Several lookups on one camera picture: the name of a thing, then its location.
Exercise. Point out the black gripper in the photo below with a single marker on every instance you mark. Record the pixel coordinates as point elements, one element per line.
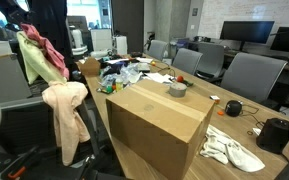
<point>17,15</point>

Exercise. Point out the pink shirt orange print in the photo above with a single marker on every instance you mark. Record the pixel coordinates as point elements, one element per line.
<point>50,53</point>

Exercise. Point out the pale yellow cloth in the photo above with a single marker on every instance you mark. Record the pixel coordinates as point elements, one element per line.
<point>34,63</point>

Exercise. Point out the peach cloth garment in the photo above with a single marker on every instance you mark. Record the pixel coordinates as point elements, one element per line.
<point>67,123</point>

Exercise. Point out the small brown cardboard box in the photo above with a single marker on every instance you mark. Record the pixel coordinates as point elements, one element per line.
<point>90,68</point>

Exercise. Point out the white flat box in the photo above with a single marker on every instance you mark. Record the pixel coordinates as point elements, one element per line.
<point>144,66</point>

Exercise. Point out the large brown cardboard box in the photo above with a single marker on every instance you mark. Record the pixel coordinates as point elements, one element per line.
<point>150,140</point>

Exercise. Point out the small white orange box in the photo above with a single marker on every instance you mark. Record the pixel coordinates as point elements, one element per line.
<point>214,98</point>

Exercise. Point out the large gray board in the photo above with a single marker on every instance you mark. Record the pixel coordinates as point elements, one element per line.
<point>0,80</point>

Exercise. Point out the white cabinet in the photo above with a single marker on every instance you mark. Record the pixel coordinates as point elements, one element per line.
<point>101,40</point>

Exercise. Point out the white computer tower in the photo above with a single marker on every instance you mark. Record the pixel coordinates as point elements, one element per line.
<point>120,45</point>

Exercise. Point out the black cloth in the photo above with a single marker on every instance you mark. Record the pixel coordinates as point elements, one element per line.
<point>112,68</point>

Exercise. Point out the white paper sheet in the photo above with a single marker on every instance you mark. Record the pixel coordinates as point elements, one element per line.
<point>144,60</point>
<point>117,61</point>

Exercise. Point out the gray framed office chair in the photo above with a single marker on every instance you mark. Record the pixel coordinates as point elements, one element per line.
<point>24,130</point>

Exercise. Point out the green plastic toy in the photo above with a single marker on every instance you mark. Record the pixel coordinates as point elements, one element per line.
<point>109,89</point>

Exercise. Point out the black orange small tool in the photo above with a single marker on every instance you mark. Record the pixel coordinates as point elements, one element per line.
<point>113,87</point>

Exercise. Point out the yellow liquid spray bottle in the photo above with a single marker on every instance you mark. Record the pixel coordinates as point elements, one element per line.
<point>119,83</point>

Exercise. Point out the black flat device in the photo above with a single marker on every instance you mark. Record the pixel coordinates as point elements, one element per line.
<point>136,54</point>

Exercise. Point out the large clear plastic bag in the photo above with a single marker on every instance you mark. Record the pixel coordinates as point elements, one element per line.
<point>130,71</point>

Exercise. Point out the yellow ball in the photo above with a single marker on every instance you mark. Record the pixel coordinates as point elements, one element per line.
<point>153,63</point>

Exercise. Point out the white paper stack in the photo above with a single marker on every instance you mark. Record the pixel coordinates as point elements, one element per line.
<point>159,78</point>

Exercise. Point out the orange black clamp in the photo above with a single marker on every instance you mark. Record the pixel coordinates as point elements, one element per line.
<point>15,173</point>

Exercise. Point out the blue bin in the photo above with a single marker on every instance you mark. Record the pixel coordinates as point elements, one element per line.
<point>182,42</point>

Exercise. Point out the orange ball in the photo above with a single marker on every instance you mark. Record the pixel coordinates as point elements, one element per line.
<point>180,78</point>

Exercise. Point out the dark green small object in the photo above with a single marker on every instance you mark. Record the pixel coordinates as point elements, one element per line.
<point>188,83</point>

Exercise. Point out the small orange disc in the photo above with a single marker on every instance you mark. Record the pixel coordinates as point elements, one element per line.
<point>220,112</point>

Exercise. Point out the black round speaker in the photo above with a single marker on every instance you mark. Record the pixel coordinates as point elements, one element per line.
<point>233,108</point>

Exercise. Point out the white crumpled towel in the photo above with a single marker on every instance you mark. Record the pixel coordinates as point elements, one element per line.
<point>230,150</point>

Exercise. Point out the white paper slip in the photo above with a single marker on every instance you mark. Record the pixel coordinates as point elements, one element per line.
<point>257,130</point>

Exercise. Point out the black cylindrical appliance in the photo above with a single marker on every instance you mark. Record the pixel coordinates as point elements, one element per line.
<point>274,135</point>

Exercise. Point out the dark wall plaque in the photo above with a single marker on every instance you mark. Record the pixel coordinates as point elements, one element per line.
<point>195,11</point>

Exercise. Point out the gray duct tape roll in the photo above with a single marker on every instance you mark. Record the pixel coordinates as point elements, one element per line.
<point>177,93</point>

